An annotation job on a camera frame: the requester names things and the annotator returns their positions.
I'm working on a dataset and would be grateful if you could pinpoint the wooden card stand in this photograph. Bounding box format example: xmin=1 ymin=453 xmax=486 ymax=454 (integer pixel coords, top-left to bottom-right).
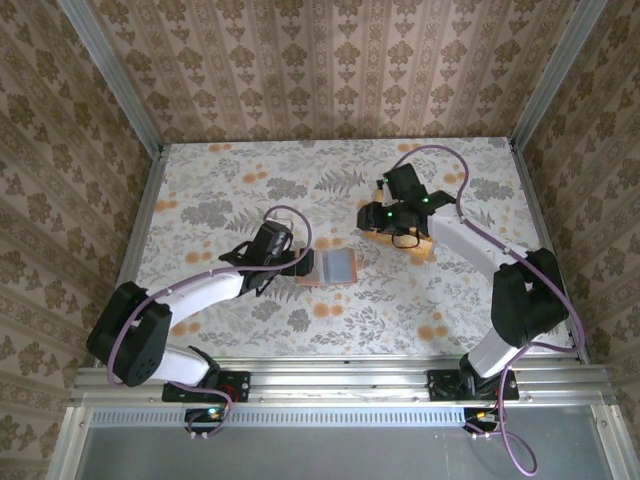
xmin=362 ymin=182 xmax=437 ymax=261

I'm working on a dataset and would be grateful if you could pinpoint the left control board green light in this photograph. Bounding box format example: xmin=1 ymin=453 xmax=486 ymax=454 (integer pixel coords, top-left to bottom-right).
xmin=184 ymin=407 xmax=231 ymax=434

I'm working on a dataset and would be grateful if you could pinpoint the grey metal panel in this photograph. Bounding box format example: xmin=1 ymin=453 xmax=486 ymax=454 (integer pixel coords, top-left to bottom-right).
xmin=47 ymin=405 xmax=631 ymax=480

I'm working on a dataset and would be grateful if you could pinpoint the aluminium mounting rail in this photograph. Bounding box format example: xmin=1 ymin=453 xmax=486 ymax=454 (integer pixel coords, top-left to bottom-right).
xmin=69 ymin=357 xmax=616 ymax=407

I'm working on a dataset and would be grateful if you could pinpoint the aluminium table side rail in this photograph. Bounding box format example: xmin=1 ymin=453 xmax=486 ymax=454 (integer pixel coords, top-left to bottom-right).
xmin=507 ymin=137 xmax=591 ymax=364
xmin=94 ymin=144 xmax=169 ymax=362

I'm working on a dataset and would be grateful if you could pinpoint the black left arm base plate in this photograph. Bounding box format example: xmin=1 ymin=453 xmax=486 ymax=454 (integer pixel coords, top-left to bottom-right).
xmin=162 ymin=370 xmax=251 ymax=404

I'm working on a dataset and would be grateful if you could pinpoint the grey slotted cable duct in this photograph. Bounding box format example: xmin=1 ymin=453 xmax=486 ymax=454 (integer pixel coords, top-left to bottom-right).
xmin=89 ymin=405 xmax=469 ymax=429

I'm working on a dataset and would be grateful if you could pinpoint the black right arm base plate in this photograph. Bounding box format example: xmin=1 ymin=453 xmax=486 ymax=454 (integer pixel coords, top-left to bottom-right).
xmin=427 ymin=368 xmax=520 ymax=403

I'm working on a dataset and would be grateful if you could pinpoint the aluminium frame post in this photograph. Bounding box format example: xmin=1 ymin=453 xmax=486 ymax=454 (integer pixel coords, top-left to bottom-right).
xmin=54 ymin=0 xmax=166 ymax=151
xmin=509 ymin=0 xmax=609 ymax=146

